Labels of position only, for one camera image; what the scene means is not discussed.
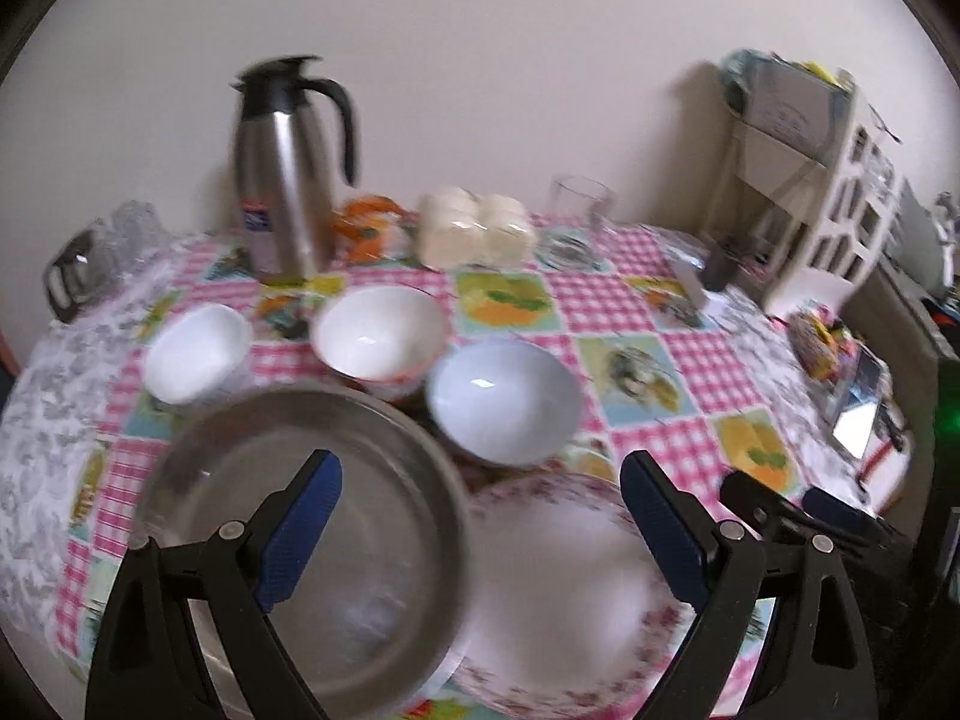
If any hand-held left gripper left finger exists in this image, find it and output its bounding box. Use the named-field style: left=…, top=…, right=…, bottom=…
left=84, top=448, right=344, bottom=720

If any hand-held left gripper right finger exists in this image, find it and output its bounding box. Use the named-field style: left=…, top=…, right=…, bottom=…
left=619, top=450, right=882, bottom=720

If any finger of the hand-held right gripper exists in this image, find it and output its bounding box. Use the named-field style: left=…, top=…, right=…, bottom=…
left=801, top=486, right=905, bottom=545
left=718, top=469, right=815, bottom=537

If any stainless steel plate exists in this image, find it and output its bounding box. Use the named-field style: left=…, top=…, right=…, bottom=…
left=135, top=382, right=472, bottom=719

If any floral rimmed white plate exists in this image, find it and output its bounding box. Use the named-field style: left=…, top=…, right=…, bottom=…
left=446, top=472, right=777, bottom=717

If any small white bowl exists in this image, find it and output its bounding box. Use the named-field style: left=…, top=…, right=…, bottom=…
left=142, top=305, right=254, bottom=404

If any white bowl with orange pattern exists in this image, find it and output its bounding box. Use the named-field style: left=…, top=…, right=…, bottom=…
left=311, top=285, right=449, bottom=400

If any large white bowl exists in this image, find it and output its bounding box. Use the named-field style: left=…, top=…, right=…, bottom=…
left=426, top=340, right=583, bottom=470

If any smartphone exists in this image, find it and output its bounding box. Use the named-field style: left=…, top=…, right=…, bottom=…
left=831, top=349, right=895, bottom=460

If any pile of colourful snack packets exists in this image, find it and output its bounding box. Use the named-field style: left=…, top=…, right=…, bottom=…
left=791, top=304, right=862, bottom=385

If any grey side cabinet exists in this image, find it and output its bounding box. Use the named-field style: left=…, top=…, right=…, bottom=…
left=840, top=255, right=953, bottom=421

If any small white box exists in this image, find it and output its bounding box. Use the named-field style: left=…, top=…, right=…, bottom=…
left=666, top=255, right=713, bottom=312

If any black power adapter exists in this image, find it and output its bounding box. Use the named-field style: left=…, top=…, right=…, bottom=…
left=701, top=236, right=745, bottom=292

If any pink checked printed tablecloth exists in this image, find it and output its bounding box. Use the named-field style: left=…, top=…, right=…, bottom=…
left=52, top=210, right=803, bottom=720

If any white lattice storage rack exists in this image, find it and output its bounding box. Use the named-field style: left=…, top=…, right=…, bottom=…
left=705, top=49, right=912, bottom=308

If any orange snack packet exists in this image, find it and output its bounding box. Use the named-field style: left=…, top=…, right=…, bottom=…
left=334, top=195, right=412, bottom=265

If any clear drinking glass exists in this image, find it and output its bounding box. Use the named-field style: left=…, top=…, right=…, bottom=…
left=538, top=175, right=617, bottom=271

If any clear glass tumbler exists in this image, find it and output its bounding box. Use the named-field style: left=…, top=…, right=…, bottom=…
left=126, top=199, right=170, bottom=250
left=101, top=221, right=145, bottom=271

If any stainless steel thermos jug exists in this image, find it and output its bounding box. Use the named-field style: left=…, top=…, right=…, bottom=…
left=231, top=54, right=359, bottom=284

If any bag of white steamed buns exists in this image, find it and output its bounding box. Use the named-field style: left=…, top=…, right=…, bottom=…
left=416, top=187, right=539, bottom=271

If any light patterned pouch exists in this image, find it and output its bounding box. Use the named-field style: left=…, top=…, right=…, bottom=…
left=726, top=51, right=857, bottom=166

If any glass teapot with black handle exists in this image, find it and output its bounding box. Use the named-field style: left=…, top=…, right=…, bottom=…
left=43, top=221, right=117, bottom=323

